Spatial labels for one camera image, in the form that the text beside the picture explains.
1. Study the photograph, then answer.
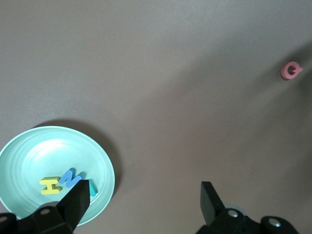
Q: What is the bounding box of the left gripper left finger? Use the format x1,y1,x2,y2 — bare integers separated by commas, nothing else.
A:
33,179,90,234

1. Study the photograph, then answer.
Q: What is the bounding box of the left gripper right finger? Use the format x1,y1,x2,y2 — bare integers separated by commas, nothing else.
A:
197,181,261,234

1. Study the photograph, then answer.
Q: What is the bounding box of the teal foam capital letter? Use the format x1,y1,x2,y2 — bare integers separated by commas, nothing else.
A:
88,179,98,197

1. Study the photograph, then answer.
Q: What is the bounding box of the blue foam capital W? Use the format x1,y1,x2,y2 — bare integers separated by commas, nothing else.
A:
59,168,83,189

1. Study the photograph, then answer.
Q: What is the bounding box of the yellow foam letter H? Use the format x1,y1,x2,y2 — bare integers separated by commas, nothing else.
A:
39,177,61,195

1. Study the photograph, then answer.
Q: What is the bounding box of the red foam letter Q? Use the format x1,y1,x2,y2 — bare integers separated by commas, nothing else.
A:
280,62,304,80

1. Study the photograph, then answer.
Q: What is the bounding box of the light green plate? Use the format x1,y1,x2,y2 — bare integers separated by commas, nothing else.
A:
0,125,116,227

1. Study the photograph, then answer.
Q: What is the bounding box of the brown table cover mat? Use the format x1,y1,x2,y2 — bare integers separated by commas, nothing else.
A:
0,0,312,234

